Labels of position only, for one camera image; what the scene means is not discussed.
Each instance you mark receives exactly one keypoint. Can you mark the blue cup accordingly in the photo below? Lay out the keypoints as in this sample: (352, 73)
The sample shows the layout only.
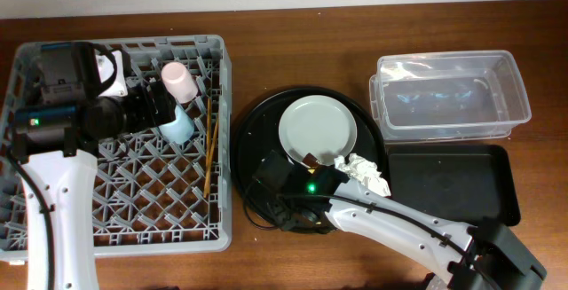
(180, 130)

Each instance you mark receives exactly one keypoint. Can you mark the grey dishwasher rack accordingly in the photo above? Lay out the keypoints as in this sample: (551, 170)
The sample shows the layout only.
(148, 194)

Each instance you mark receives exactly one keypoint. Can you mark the pink cup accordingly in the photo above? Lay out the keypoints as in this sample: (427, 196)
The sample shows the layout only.
(179, 82)

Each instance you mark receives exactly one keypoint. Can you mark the black rectangular tray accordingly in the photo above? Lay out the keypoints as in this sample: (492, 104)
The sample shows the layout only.
(461, 183)

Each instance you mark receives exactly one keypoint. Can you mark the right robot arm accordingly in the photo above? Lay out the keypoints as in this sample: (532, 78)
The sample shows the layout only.
(460, 255)

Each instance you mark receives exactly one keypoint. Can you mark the grey plate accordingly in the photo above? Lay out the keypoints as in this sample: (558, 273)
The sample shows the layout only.
(318, 125)

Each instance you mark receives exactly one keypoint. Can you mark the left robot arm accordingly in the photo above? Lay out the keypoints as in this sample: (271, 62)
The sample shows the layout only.
(81, 99)

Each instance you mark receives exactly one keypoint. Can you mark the brown snack wrapper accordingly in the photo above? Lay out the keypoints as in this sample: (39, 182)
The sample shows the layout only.
(310, 161)

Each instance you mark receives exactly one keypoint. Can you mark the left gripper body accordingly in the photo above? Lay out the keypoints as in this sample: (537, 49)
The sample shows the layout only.
(156, 105)

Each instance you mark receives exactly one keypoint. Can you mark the round black tray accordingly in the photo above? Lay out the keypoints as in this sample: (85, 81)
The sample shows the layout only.
(257, 135)

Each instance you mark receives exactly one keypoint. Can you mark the clear plastic bin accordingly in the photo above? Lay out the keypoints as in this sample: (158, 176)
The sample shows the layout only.
(448, 96)

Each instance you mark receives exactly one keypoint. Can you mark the wooden chopstick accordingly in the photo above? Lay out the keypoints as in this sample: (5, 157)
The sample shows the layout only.
(208, 146)
(213, 145)

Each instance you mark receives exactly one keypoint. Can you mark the white tissue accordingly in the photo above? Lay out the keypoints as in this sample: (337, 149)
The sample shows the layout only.
(365, 171)

